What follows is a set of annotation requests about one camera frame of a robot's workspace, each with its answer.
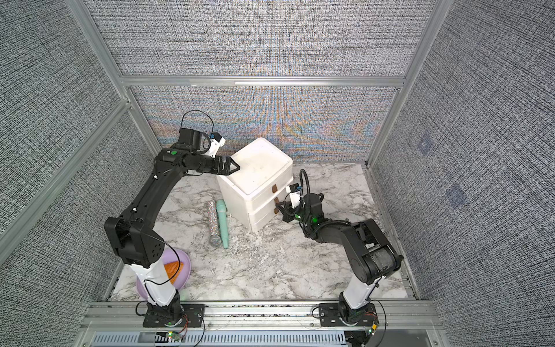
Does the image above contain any white drawer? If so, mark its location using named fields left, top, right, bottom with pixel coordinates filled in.
left=247, top=190, right=286, bottom=228
left=245, top=175, right=293, bottom=213

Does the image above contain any white top drawer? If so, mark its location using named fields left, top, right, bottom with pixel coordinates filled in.
left=245, top=175, right=293, bottom=213

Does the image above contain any mint green microphone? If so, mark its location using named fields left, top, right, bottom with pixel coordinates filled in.
left=216, top=200, right=229, bottom=249

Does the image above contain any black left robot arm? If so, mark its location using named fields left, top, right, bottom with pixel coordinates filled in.
left=104, top=128, right=240, bottom=307

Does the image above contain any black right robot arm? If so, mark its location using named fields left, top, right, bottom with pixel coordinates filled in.
left=275, top=193, right=403, bottom=310

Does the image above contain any white drawer cabinet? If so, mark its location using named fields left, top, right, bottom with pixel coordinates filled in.
left=217, top=137, right=293, bottom=232

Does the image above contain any purple plate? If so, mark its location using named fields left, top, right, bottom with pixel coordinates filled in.
left=161, top=247, right=192, bottom=291

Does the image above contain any orange pastry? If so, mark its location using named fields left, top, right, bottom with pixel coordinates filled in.
left=164, top=261, right=183, bottom=285

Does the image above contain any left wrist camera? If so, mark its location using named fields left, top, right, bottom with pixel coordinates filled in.
left=207, top=132, right=225, bottom=158

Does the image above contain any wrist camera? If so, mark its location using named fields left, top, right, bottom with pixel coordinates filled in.
left=286, top=183, right=303, bottom=209
left=207, top=132, right=225, bottom=158

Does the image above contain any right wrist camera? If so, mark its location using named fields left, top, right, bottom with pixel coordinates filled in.
left=286, top=183, right=303, bottom=209

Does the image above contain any left camera cable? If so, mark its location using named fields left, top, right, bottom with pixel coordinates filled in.
left=179, top=109, right=215, bottom=137

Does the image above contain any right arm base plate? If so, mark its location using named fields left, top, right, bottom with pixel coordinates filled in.
left=318, top=303, right=380, bottom=329

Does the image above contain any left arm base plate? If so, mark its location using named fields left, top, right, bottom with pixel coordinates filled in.
left=143, top=304, right=205, bottom=328

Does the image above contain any aluminium front rail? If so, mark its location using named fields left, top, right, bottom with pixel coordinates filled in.
left=74, top=299, right=449, bottom=346

